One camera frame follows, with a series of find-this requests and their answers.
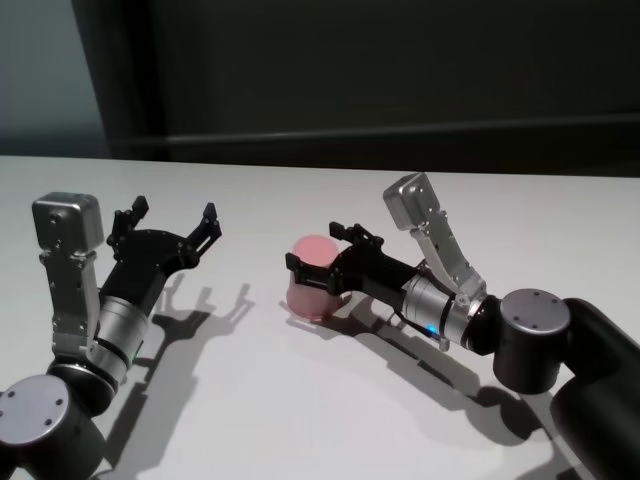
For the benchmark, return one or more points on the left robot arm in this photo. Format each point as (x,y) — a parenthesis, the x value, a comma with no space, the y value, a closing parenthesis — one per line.
(115,330)

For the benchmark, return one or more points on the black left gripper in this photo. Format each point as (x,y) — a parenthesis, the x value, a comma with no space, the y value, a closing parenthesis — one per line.
(145,260)

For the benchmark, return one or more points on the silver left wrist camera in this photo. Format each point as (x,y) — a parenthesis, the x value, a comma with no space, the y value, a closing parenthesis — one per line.
(65,220)

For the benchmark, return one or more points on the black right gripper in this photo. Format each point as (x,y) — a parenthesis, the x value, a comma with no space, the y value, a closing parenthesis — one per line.
(375,272)

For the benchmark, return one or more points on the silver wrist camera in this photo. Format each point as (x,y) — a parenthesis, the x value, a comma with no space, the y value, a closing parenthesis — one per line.
(65,220)
(415,200)

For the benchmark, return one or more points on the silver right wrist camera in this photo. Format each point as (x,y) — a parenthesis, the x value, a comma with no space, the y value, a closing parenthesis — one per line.
(415,200)

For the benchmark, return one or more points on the pink plastic cup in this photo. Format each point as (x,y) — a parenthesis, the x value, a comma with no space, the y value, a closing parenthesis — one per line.
(315,250)

